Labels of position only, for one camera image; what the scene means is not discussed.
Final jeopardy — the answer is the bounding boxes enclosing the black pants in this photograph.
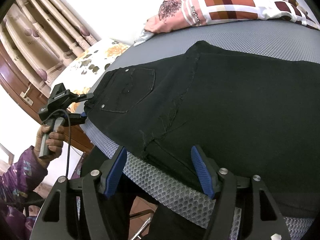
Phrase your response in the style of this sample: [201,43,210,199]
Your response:
[84,41,319,218]

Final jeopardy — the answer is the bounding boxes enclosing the person's left hand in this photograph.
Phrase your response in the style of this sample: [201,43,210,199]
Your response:
[33,125,65,168]

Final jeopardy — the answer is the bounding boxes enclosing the purple patterned sleeve forearm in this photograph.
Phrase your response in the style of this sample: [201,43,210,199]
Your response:
[1,146,48,239]

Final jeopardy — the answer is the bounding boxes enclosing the beige patterned curtain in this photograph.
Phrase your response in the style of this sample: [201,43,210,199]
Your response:
[1,0,97,96]

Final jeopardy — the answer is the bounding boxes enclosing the pink checkered pillow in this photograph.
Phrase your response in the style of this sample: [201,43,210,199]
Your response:
[144,0,319,34]

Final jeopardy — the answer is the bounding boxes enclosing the white floral pillow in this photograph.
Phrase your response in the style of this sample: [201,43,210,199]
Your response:
[49,38,131,113]

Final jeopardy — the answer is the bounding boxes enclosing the light blue striped cloth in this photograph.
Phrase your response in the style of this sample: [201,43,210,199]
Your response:
[133,30,154,46]

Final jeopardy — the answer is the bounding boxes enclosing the grey mesh mattress pad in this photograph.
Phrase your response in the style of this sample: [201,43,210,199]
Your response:
[85,20,319,239]

